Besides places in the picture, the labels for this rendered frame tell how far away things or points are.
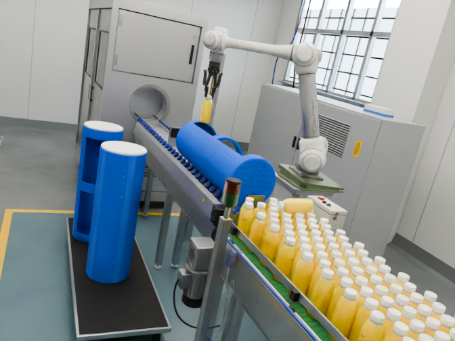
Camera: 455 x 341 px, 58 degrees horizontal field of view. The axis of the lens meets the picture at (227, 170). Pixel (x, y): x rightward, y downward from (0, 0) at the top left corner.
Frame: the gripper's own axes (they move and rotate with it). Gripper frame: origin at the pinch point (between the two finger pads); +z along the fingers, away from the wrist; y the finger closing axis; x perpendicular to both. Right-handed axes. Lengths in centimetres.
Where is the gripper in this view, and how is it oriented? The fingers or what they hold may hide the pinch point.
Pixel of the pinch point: (209, 92)
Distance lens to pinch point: 277.0
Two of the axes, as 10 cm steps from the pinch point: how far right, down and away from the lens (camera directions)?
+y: -8.9, -0.5, -4.5
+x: 4.1, 3.2, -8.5
